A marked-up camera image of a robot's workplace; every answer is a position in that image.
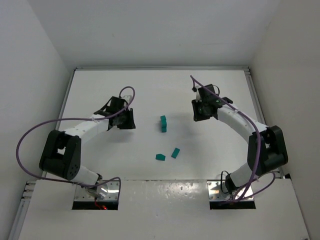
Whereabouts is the teal arch block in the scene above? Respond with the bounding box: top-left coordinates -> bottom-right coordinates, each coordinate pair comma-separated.
161,125 -> 167,133

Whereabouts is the teal pentagon roof block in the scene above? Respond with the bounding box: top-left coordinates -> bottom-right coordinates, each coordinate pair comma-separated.
155,153 -> 166,161

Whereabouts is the teal small rectangular block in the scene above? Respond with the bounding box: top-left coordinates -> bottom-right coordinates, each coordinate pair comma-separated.
171,147 -> 180,159

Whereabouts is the small teal cube block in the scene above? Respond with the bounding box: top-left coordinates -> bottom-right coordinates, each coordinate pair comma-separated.
160,115 -> 167,123

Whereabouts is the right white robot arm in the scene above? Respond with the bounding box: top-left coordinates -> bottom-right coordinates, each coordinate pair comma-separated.
191,84 -> 288,194

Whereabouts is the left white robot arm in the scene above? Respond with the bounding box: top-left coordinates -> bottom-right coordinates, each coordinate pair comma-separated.
39,95 -> 136,192

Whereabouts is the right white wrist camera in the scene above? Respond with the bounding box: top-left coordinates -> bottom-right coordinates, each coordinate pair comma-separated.
192,85 -> 202,102

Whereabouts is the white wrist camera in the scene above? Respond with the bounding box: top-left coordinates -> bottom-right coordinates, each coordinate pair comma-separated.
192,85 -> 202,102
122,95 -> 133,103

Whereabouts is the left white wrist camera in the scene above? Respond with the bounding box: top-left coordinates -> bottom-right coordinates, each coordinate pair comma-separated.
122,95 -> 133,103

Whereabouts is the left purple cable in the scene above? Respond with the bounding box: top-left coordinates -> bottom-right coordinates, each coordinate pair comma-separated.
15,86 -> 122,189

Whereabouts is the purple cable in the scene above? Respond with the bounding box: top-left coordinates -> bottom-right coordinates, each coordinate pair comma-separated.
15,86 -> 122,189
189,74 -> 276,202

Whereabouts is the aluminium frame rail right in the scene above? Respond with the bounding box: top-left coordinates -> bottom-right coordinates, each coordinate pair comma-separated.
244,70 -> 288,176

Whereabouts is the aluminium frame rail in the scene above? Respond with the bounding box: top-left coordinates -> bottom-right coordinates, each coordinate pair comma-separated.
8,69 -> 77,240
244,70 -> 288,176
75,66 -> 250,71

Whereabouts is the aluminium frame rail back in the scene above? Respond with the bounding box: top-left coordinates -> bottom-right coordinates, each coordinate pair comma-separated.
75,66 -> 250,71

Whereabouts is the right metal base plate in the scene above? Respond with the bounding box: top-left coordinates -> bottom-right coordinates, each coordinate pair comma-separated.
207,179 -> 246,203

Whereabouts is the metal base plate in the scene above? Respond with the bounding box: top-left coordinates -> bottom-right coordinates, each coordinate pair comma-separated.
74,180 -> 120,202
207,179 -> 246,203

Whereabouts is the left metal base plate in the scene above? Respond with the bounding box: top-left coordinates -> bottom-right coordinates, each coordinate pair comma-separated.
74,180 -> 120,202

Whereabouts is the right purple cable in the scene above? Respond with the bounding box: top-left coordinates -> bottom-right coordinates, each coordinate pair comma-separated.
189,74 -> 276,202

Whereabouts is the aluminium frame rail left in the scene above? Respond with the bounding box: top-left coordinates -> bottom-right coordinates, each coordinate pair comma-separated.
8,69 -> 77,240

